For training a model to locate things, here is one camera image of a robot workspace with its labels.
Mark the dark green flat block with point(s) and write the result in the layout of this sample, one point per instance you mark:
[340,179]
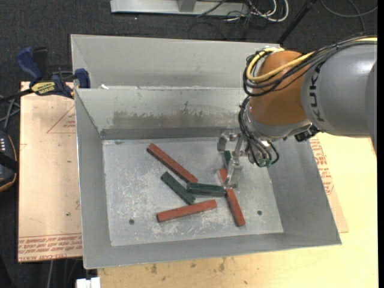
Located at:
[205,189]
[177,187]
[227,157]

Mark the brown cardboard board, red print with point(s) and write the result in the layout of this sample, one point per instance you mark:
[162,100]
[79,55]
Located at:
[48,160]

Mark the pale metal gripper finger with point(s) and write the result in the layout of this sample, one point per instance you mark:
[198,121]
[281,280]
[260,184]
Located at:
[227,175]
[236,175]

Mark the black cylinder on white bracket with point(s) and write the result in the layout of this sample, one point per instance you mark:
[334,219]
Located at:
[303,135]

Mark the red-brown flat block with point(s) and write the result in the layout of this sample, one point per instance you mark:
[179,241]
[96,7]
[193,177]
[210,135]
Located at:
[186,211]
[172,163]
[235,207]

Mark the grey metal bin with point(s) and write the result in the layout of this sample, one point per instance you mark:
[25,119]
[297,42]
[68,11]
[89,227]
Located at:
[135,124]

